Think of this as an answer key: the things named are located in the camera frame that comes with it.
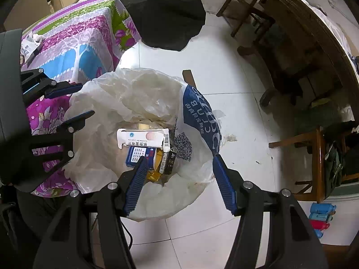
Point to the white table cloth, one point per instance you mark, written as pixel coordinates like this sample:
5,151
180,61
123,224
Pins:
331,14

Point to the beige kitchen cabinets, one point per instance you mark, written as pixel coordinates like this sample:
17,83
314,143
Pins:
30,2

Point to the teal bottle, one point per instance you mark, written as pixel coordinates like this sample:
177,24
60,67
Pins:
321,217

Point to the black bag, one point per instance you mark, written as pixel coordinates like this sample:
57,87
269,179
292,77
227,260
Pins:
165,14

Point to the green clothing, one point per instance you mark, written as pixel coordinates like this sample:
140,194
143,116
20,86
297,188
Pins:
333,168

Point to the gold box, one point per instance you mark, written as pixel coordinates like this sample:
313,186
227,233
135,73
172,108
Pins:
155,171

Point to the blue printed plastic bag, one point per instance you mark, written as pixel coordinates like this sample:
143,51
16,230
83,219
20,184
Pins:
196,112

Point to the crumpled white tissue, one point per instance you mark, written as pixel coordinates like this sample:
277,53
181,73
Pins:
36,37

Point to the dark jacket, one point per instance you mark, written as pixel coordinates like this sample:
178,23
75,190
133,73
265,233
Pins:
342,134

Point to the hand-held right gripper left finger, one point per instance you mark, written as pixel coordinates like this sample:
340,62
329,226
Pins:
137,185

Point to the red bottle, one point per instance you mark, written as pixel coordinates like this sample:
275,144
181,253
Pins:
318,224

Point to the blue bottle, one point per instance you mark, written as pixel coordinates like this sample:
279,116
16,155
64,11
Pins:
322,208

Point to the white blue-printed packet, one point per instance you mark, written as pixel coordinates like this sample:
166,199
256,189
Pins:
28,49

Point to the black small box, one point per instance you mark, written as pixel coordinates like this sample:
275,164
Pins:
169,162

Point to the white paper scrap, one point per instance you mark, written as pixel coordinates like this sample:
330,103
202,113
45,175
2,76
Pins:
231,137

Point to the dark wooden table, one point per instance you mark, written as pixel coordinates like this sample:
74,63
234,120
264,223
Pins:
303,16

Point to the blue white box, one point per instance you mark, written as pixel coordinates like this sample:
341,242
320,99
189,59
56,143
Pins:
137,157

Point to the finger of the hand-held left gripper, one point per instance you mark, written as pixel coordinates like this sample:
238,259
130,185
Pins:
64,91
81,119

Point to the floral striped tablecloth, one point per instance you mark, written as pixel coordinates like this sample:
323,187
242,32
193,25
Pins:
84,42

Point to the white medicine box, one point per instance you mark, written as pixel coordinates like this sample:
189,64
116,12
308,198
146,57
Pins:
140,138

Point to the translucent white trash bag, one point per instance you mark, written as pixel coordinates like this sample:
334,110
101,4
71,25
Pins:
112,98

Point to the light wooden chair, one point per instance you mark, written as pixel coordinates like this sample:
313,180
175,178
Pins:
318,159

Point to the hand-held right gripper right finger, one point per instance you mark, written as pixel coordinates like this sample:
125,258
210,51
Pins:
224,187

